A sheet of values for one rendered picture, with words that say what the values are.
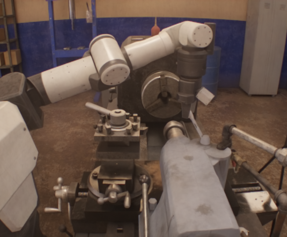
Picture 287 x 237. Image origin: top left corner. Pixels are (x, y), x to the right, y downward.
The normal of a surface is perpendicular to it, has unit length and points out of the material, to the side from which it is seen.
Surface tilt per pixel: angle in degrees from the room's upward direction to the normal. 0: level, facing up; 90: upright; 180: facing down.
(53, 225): 0
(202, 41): 90
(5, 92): 23
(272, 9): 90
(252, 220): 0
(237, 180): 0
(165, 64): 90
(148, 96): 90
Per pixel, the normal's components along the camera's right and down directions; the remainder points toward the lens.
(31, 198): 0.98, -0.03
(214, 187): 0.00, -0.91
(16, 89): -0.12, -0.68
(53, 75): -0.03, -0.48
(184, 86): -0.50, 0.36
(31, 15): 0.03, 0.42
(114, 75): 0.36, 0.81
